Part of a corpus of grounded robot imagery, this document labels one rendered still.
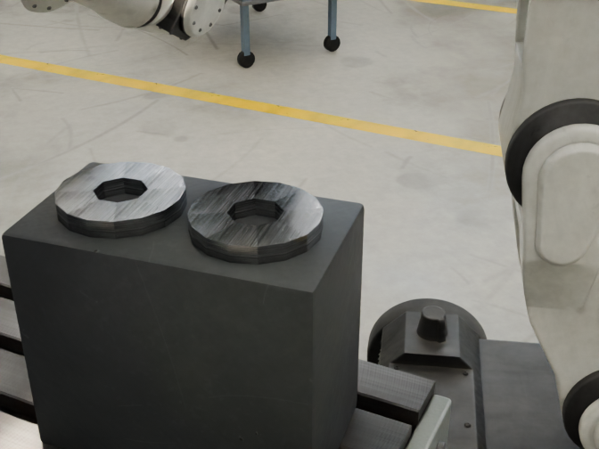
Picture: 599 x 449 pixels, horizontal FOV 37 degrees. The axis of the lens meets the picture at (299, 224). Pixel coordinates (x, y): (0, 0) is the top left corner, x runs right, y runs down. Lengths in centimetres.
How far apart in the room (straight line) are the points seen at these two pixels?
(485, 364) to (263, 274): 88
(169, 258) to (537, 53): 50
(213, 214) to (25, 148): 296
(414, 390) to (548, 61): 37
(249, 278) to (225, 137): 294
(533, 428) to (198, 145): 234
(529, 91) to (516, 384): 55
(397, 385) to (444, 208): 226
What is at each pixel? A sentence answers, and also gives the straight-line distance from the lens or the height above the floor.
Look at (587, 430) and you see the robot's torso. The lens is 115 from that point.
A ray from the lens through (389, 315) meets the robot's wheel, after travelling 148.
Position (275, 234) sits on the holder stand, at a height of 114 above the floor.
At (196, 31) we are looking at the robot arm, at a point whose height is 109.
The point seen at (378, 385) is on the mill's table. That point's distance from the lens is 76.
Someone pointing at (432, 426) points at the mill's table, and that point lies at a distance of 75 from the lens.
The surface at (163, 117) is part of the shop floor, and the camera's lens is 370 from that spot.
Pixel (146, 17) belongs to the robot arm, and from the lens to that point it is 108.
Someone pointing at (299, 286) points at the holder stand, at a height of 113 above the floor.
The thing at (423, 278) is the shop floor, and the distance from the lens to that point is 263.
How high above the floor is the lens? 143
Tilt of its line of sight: 30 degrees down
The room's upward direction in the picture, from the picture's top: straight up
